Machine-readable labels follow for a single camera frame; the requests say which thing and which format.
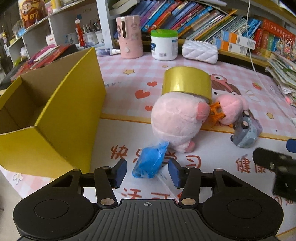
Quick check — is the blue plastic bag item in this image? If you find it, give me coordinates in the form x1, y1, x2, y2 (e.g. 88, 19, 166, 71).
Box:
132, 141, 170, 179

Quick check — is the large pink plush pig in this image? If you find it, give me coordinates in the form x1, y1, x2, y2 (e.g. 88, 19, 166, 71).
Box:
151, 92, 210, 153

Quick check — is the grey purple toy truck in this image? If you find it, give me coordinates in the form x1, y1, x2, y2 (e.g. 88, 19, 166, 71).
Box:
230, 110, 263, 148

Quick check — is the small pink plush toy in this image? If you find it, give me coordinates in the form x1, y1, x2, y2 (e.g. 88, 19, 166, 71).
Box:
209, 94, 249, 128

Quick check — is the yellow tape roll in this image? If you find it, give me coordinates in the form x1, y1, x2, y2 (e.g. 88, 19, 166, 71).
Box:
162, 66, 212, 103

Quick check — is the white printed desk mat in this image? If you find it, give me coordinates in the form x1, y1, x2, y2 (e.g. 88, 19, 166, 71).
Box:
83, 113, 296, 235

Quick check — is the yellow cardboard box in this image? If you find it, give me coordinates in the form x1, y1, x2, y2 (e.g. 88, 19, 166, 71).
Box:
1, 48, 106, 178

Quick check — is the pink checkered tablecloth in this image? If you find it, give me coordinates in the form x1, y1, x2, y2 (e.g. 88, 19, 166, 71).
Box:
1, 49, 224, 178

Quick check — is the stack of papers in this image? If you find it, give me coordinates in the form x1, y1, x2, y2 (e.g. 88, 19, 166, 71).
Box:
265, 52, 295, 107

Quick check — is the white quilted purse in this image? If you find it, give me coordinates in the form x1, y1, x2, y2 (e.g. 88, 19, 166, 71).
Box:
182, 40, 219, 64

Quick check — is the white jar green lid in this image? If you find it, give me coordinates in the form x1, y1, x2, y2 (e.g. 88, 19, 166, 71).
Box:
151, 29, 178, 61

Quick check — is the pink humidifier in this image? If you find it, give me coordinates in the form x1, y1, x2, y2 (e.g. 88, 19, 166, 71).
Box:
116, 15, 144, 59

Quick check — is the fortune god figure box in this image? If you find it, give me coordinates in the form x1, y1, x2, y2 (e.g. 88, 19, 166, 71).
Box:
18, 0, 47, 29

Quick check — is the white charging cable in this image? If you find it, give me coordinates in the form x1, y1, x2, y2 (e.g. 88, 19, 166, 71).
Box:
245, 0, 296, 121

